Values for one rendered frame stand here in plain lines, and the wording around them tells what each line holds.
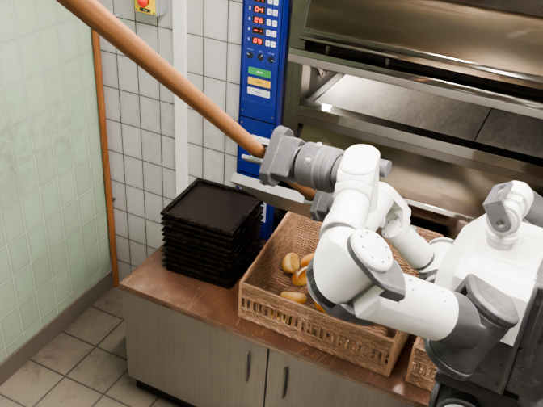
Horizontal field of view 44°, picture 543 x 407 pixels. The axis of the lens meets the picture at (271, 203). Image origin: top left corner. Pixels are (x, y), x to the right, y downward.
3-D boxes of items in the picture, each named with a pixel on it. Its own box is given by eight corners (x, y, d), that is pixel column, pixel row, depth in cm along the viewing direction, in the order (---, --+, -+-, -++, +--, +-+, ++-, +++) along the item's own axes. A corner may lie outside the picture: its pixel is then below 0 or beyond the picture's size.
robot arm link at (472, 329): (402, 326, 118) (456, 342, 124) (424, 362, 111) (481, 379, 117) (441, 277, 114) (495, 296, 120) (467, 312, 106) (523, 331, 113)
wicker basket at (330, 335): (295, 246, 267) (301, 187, 252) (432, 295, 247) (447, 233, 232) (234, 316, 230) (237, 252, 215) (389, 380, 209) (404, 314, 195)
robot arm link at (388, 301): (311, 326, 102) (418, 356, 113) (364, 281, 95) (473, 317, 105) (301, 266, 110) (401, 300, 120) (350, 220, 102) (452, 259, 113)
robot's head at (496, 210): (533, 214, 127) (519, 178, 126) (524, 235, 121) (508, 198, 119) (502, 220, 131) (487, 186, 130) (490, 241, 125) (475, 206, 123)
